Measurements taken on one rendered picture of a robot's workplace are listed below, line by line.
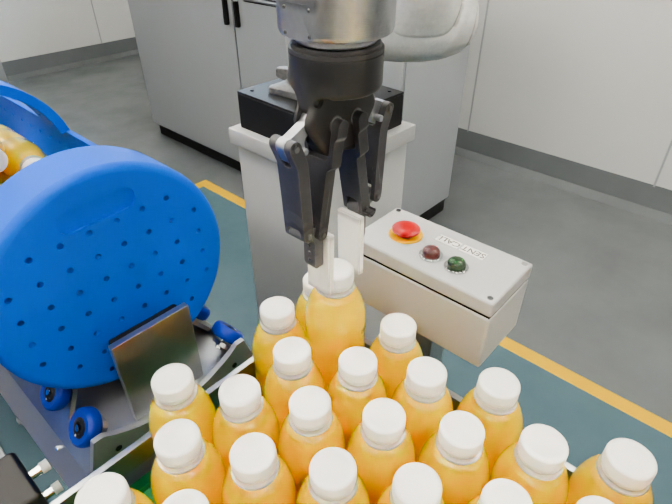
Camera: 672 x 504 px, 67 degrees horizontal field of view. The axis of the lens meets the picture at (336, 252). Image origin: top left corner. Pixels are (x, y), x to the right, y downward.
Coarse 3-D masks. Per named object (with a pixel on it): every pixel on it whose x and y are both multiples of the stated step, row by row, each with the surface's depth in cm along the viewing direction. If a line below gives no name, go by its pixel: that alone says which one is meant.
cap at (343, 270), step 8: (336, 264) 53; (344, 264) 53; (336, 272) 52; (344, 272) 52; (352, 272) 52; (336, 280) 51; (344, 280) 51; (352, 280) 52; (336, 288) 51; (344, 288) 52
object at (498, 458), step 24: (480, 408) 49; (504, 432) 48; (432, 456) 46; (480, 456) 44; (504, 456) 46; (600, 456) 44; (456, 480) 44; (480, 480) 45; (528, 480) 43; (552, 480) 43; (576, 480) 45; (600, 480) 43
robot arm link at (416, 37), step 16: (400, 0) 97; (416, 0) 96; (432, 0) 96; (448, 0) 97; (464, 0) 101; (400, 16) 99; (416, 16) 99; (432, 16) 99; (448, 16) 99; (464, 16) 101; (400, 32) 102; (416, 32) 101; (432, 32) 102; (448, 32) 102; (464, 32) 103; (400, 48) 105; (416, 48) 105; (432, 48) 105; (448, 48) 105; (464, 48) 108
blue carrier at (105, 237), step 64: (64, 128) 87; (0, 192) 50; (64, 192) 50; (128, 192) 55; (192, 192) 61; (0, 256) 48; (64, 256) 52; (128, 256) 58; (192, 256) 65; (0, 320) 50; (64, 320) 55; (128, 320) 62; (192, 320) 70; (64, 384) 58
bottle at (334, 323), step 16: (352, 288) 53; (320, 304) 53; (336, 304) 52; (352, 304) 53; (320, 320) 53; (336, 320) 52; (352, 320) 53; (320, 336) 54; (336, 336) 53; (352, 336) 54; (320, 352) 55; (336, 352) 55; (320, 368) 57; (336, 368) 56
